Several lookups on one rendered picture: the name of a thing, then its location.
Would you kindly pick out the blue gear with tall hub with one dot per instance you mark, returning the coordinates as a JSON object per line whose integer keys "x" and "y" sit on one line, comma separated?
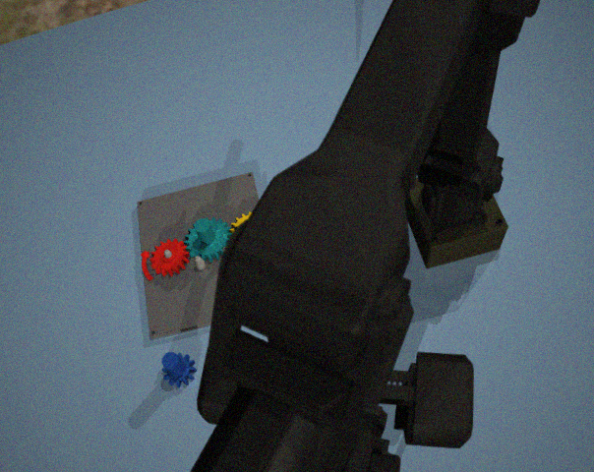
{"x": 178, "y": 368}

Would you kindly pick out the yellow gear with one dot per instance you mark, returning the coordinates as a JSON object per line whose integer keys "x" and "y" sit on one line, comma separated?
{"x": 238, "y": 222}

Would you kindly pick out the teal gear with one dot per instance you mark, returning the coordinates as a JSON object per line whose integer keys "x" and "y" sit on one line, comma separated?
{"x": 207, "y": 239}

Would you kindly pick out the red gear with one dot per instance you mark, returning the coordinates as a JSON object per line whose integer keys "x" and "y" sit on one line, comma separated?
{"x": 178, "y": 259}

